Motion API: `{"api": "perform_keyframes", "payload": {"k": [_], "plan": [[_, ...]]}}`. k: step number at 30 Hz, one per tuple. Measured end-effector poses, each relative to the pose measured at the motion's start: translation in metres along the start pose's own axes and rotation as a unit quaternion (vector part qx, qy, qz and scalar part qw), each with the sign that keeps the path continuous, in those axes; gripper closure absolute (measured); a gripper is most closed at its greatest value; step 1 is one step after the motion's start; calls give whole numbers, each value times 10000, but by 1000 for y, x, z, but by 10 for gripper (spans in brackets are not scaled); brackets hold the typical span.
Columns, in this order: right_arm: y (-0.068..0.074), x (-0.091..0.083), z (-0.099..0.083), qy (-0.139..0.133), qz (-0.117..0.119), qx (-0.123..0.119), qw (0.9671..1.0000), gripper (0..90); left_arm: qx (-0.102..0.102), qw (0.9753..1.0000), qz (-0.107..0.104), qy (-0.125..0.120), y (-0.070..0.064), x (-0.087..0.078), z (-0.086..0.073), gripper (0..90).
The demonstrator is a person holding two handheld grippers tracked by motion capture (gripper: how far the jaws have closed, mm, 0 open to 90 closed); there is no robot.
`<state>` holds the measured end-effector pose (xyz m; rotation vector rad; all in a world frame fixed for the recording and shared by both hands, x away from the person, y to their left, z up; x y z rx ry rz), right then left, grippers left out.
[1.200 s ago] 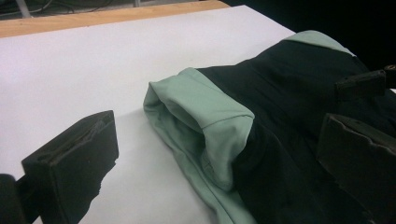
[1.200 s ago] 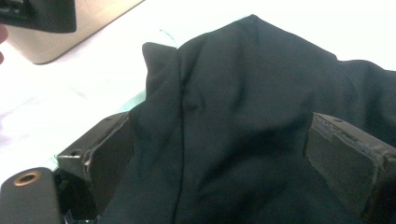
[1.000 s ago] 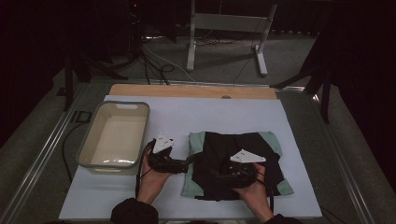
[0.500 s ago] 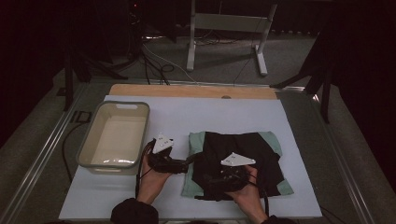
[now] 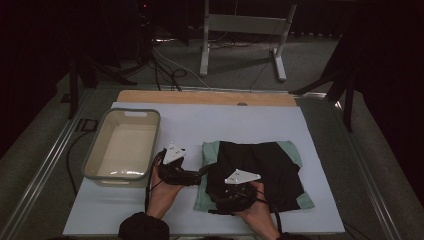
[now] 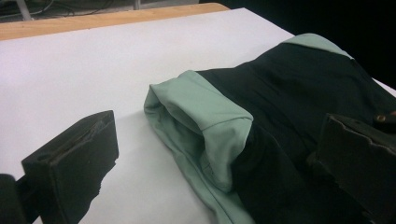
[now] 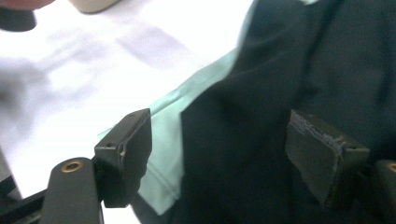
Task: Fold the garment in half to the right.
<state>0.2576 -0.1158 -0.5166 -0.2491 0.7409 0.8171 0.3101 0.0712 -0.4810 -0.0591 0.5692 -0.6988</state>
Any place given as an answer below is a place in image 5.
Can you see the aluminium floor rail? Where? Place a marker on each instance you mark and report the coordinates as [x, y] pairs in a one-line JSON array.
[[361, 166], [46, 166]]

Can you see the person's right hand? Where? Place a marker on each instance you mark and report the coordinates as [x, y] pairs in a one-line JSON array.
[[260, 216]]

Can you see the grey plastic basket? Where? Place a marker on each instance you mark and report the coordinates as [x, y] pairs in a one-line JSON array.
[[123, 146]]

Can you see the dark equipment with red light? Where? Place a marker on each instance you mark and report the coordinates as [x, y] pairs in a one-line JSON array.
[[145, 20]]

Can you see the black tripod stand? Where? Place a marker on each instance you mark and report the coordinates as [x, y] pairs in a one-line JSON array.
[[73, 86], [348, 106]]

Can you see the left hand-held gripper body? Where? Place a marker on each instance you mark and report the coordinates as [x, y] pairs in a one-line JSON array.
[[173, 152]]

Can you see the person's left hand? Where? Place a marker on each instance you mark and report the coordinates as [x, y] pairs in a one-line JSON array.
[[160, 200]]

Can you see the white metal desk frame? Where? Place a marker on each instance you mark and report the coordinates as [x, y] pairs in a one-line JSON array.
[[246, 25]]

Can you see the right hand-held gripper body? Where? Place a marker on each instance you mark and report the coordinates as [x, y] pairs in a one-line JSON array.
[[241, 176]]

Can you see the black square floor frame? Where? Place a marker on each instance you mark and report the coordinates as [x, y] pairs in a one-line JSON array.
[[81, 125]]

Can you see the black and mint green shirt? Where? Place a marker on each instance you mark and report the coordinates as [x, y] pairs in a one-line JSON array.
[[276, 173]]

